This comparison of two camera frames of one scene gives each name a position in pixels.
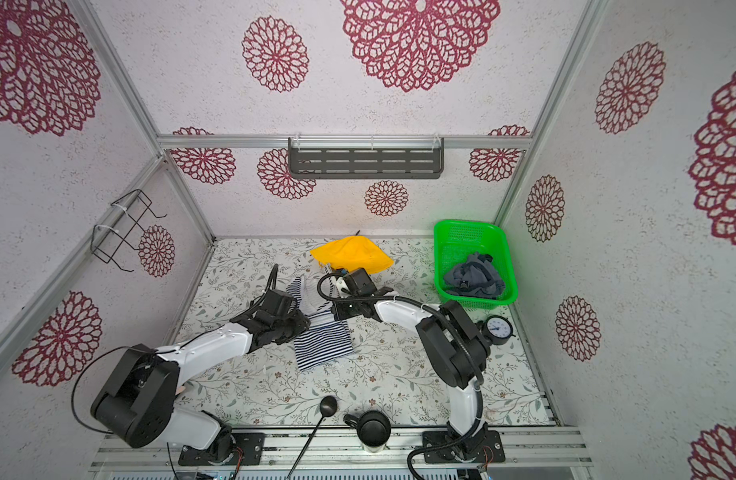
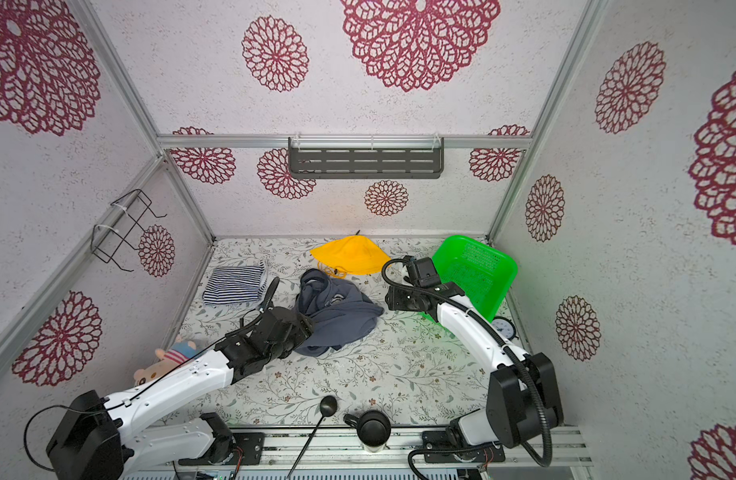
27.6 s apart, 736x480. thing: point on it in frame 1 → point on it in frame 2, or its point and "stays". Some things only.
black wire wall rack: [124, 215] stays
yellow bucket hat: [353, 252] stays
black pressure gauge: [497, 328] stays
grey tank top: [478, 277] → [340, 311]
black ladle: [328, 407] stays
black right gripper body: [348, 308] → [405, 300]
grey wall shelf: [366, 156] stays
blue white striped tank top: [326, 337] → [235, 284]
